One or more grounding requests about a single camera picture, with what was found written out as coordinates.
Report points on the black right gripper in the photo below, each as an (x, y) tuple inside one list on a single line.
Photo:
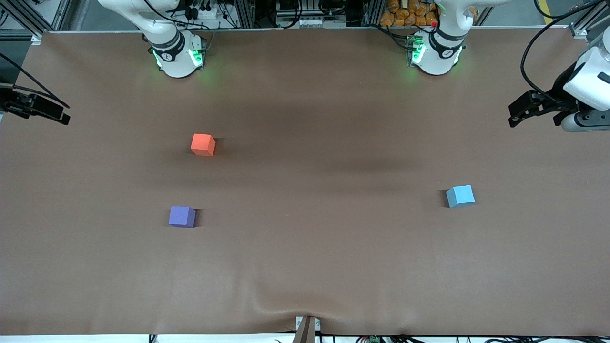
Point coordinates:
[(10, 105)]

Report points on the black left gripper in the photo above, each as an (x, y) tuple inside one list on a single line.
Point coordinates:
[(558, 95)]

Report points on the light blue foam block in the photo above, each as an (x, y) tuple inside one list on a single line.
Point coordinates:
[(460, 196)]

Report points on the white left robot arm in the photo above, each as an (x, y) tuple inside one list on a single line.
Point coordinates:
[(438, 62)]

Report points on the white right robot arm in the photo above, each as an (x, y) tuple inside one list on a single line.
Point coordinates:
[(176, 66)]

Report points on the orange foam block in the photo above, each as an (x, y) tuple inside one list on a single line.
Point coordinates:
[(202, 144)]

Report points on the purple foam block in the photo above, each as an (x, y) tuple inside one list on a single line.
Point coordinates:
[(181, 216)]

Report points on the white terminal block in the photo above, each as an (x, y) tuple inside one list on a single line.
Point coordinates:
[(310, 22)]

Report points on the pile of orange packets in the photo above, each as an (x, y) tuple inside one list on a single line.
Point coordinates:
[(405, 14)]

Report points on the white power strip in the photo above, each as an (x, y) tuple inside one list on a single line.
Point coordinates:
[(205, 12)]

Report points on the brown table cover sheet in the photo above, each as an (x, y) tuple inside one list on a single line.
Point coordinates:
[(305, 228)]

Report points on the aluminium frame post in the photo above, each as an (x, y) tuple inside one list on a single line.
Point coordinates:
[(246, 13), (371, 12)]

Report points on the dark camera mount post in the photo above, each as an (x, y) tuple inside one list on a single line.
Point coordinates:
[(306, 331)]

